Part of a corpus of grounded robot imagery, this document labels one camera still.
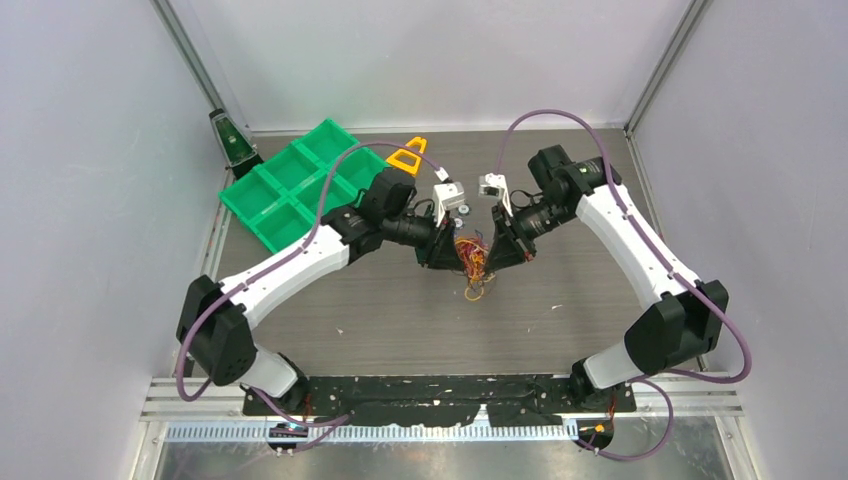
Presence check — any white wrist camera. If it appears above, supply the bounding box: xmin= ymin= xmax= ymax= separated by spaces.
xmin=478 ymin=173 xmax=510 ymax=209
xmin=432 ymin=182 xmax=466 ymax=215

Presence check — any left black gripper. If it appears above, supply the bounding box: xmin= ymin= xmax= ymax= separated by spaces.
xmin=382 ymin=202 xmax=465 ymax=269

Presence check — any green black corner device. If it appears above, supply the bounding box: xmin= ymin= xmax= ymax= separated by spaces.
xmin=209 ymin=109 xmax=264 ymax=180

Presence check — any yellow triangular plastic piece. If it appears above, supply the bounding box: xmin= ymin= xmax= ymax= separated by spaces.
xmin=385 ymin=136 xmax=427 ymax=177

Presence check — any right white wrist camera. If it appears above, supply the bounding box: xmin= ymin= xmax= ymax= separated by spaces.
xmin=478 ymin=173 xmax=510 ymax=209

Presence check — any green compartment tray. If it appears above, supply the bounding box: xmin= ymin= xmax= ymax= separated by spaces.
xmin=219 ymin=119 xmax=359 ymax=254

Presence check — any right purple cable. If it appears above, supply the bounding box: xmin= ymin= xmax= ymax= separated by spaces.
xmin=495 ymin=109 xmax=754 ymax=462

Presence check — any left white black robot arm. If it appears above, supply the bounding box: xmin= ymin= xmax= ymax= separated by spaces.
xmin=176 ymin=168 xmax=465 ymax=414

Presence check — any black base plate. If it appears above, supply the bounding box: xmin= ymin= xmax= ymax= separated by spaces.
xmin=242 ymin=373 xmax=636 ymax=427

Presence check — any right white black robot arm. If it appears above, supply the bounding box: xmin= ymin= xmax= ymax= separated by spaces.
xmin=479 ymin=146 xmax=729 ymax=411

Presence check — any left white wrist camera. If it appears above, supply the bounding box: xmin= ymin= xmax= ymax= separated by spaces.
xmin=432 ymin=182 xmax=466 ymax=215

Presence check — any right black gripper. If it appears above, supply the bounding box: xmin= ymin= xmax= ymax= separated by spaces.
xmin=485 ymin=195 xmax=574 ymax=273

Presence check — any coloured wire bundle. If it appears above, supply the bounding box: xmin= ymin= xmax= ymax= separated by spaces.
xmin=453 ymin=230 xmax=498 ymax=303

